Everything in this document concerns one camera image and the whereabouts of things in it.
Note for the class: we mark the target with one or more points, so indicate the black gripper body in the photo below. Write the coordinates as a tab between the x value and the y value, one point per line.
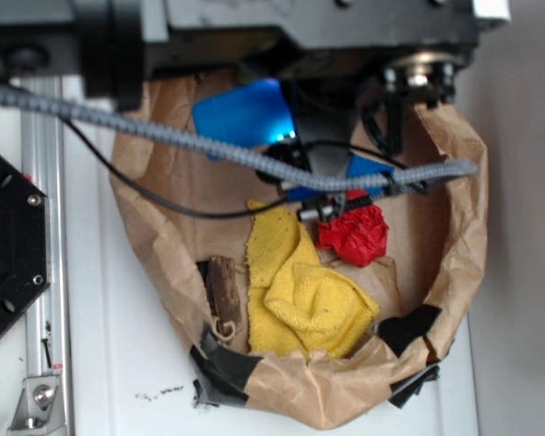
117	45

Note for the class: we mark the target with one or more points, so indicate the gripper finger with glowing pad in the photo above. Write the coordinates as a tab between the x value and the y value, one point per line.
247	116

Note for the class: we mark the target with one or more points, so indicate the red crumpled paper ball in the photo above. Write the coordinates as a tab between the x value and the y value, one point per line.
358	237

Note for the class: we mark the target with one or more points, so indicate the yellow knitted cloth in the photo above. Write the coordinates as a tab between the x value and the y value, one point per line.
294	302

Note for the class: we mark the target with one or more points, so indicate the brown paper bag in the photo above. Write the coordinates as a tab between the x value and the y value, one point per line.
433	268

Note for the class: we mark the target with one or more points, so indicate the black octagonal mount plate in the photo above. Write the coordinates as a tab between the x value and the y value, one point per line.
23	251

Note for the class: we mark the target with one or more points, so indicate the metal corner bracket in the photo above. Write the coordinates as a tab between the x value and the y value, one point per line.
40	409

